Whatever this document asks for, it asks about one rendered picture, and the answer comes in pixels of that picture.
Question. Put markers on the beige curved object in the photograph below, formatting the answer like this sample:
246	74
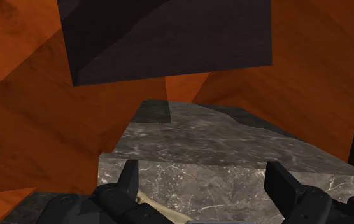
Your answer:
161	209

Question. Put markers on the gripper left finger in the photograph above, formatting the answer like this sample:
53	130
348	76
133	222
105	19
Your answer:
111	204

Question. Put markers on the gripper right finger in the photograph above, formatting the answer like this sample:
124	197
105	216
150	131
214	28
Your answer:
301	204

